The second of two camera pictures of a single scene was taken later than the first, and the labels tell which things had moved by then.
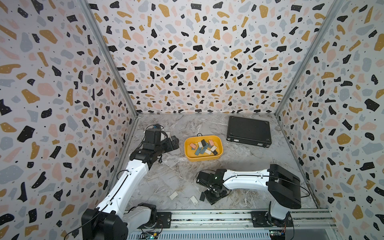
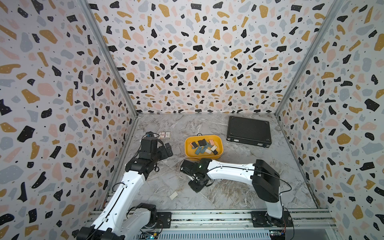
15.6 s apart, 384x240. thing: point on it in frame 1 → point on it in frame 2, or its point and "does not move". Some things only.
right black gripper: x=211 y=201 → x=193 y=188
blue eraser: x=198 y=151 does not move
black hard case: x=249 y=131 does not move
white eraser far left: x=173 y=195 does not move
